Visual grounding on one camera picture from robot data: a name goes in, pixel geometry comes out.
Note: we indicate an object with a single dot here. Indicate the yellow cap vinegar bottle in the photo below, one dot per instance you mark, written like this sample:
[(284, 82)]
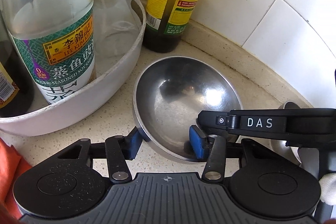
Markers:
[(15, 74)]

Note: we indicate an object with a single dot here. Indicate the person's right hand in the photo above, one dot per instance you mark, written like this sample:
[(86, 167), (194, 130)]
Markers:
[(329, 188)]

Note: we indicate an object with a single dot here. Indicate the yellow label sauce bottle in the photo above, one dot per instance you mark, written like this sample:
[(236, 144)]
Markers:
[(168, 16)]

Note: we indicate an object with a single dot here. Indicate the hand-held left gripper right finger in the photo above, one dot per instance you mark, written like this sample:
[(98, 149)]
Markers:
[(197, 144)]

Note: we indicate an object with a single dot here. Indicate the white plastic basin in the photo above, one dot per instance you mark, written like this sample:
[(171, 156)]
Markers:
[(78, 108)]

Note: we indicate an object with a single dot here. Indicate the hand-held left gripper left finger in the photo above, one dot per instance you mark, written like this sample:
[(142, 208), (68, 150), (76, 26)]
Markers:
[(134, 144)]

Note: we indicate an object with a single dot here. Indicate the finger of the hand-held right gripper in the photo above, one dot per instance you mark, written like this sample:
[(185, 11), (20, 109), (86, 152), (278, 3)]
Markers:
[(212, 121)]

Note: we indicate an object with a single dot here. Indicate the red cloth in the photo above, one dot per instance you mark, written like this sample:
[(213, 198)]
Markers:
[(11, 169)]

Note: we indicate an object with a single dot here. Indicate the clear plastic jug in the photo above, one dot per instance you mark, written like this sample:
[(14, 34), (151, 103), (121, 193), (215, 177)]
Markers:
[(113, 16)]

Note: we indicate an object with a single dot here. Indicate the green label soy sauce bottle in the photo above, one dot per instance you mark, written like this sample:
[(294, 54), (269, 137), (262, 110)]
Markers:
[(65, 56)]

